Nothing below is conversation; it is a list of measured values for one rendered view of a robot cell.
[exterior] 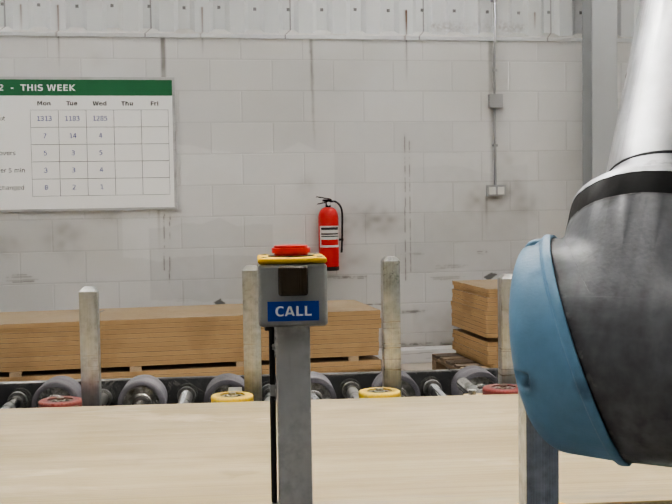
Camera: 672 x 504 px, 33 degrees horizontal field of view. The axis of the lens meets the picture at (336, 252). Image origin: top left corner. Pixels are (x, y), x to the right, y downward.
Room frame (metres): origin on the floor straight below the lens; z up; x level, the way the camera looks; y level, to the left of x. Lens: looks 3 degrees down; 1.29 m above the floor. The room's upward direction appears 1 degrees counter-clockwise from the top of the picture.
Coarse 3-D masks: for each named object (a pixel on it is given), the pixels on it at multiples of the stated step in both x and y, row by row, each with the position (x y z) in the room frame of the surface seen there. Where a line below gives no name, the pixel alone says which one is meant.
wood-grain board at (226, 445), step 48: (0, 432) 1.85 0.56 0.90; (48, 432) 1.84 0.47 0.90; (96, 432) 1.84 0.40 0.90; (144, 432) 1.83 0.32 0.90; (192, 432) 1.82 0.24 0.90; (240, 432) 1.82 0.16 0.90; (336, 432) 1.81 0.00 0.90; (384, 432) 1.80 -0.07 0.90; (432, 432) 1.80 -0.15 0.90; (480, 432) 1.79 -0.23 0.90; (0, 480) 1.53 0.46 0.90; (48, 480) 1.53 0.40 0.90; (96, 480) 1.52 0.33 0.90; (144, 480) 1.52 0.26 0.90; (192, 480) 1.51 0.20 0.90; (240, 480) 1.51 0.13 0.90; (336, 480) 1.50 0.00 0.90; (384, 480) 1.50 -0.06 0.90; (432, 480) 1.50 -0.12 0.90; (480, 480) 1.49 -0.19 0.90; (576, 480) 1.48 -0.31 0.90; (624, 480) 1.48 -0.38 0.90
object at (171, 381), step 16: (496, 368) 2.83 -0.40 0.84; (0, 384) 2.72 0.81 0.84; (16, 384) 2.72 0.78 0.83; (32, 384) 2.73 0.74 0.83; (80, 384) 2.74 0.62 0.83; (112, 384) 2.74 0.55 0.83; (176, 384) 2.75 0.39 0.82; (336, 384) 2.78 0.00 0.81; (368, 384) 2.79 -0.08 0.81; (448, 384) 2.80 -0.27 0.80; (0, 400) 2.72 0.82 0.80; (176, 400) 2.75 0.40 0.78
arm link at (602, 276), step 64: (640, 64) 0.65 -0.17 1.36; (640, 128) 0.62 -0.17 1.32; (640, 192) 0.57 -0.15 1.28; (576, 256) 0.57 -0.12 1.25; (640, 256) 0.55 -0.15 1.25; (512, 320) 0.57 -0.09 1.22; (576, 320) 0.55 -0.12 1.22; (640, 320) 0.53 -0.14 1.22; (576, 384) 0.54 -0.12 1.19; (640, 384) 0.53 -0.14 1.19; (576, 448) 0.57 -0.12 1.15; (640, 448) 0.55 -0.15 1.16
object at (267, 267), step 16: (272, 256) 1.16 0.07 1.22; (288, 256) 1.15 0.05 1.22; (304, 256) 1.16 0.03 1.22; (320, 256) 1.15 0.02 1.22; (272, 272) 1.14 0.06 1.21; (320, 272) 1.15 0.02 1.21; (272, 288) 1.14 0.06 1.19; (320, 288) 1.15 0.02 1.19; (320, 304) 1.15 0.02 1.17; (320, 320) 1.15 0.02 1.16
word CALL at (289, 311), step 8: (272, 304) 1.14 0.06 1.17; (280, 304) 1.14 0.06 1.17; (288, 304) 1.14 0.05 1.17; (296, 304) 1.14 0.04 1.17; (304, 304) 1.14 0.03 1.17; (312, 304) 1.15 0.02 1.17; (272, 312) 1.14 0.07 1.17; (280, 312) 1.14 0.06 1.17; (288, 312) 1.14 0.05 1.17; (296, 312) 1.14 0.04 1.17; (304, 312) 1.14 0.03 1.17; (312, 312) 1.15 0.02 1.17; (272, 320) 1.14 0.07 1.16; (280, 320) 1.14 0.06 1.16; (288, 320) 1.14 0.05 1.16; (296, 320) 1.14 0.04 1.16; (304, 320) 1.14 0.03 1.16
